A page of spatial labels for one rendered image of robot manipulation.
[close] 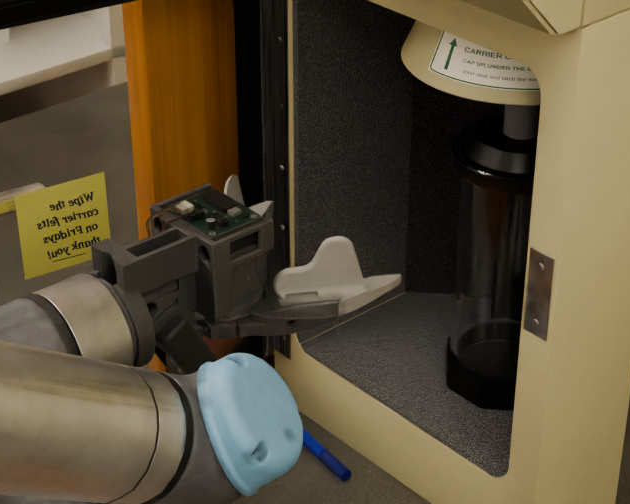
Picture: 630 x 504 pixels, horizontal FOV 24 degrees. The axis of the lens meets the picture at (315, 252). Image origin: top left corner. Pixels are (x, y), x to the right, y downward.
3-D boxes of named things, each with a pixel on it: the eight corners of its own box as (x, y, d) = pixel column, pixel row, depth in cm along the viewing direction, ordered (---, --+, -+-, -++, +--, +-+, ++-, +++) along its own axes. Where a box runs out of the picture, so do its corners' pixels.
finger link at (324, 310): (341, 312, 99) (212, 321, 98) (341, 331, 100) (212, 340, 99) (332, 276, 103) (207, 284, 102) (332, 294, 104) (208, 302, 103)
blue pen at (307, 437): (255, 394, 137) (341, 473, 127) (265, 390, 137) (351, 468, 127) (255, 403, 137) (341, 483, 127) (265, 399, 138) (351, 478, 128)
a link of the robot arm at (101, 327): (90, 421, 93) (22, 365, 98) (148, 392, 96) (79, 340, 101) (80, 323, 89) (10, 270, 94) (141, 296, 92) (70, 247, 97)
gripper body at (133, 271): (284, 218, 98) (137, 280, 91) (285, 324, 102) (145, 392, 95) (214, 177, 103) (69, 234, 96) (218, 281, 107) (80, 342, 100)
